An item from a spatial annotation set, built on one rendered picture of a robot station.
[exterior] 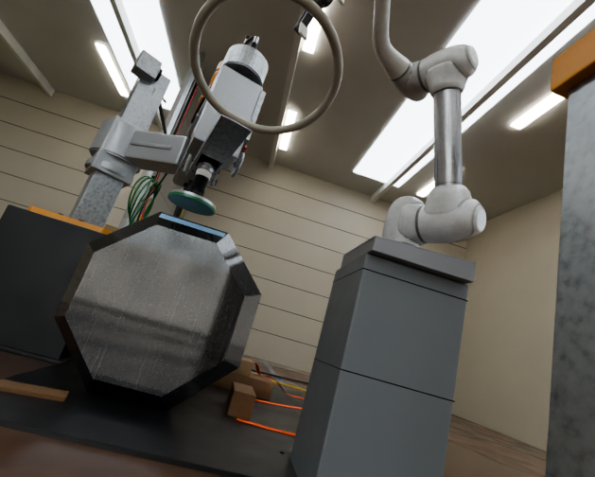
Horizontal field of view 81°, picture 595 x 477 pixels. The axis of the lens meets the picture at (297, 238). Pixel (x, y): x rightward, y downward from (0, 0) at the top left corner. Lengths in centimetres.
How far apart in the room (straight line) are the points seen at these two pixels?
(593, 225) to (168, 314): 149
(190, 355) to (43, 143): 758
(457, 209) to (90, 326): 155
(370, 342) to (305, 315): 603
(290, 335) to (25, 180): 600
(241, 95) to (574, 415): 167
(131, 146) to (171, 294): 132
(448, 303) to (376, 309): 27
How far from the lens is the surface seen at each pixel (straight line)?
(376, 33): 155
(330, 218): 771
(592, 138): 75
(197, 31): 124
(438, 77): 157
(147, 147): 263
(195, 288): 169
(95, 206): 268
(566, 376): 63
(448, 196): 140
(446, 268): 133
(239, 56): 194
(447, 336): 135
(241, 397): 198
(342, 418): 122
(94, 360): 177
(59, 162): 859
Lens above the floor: 44
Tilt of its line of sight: 16 degrees up
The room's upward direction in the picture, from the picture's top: 16 degrees clockwise
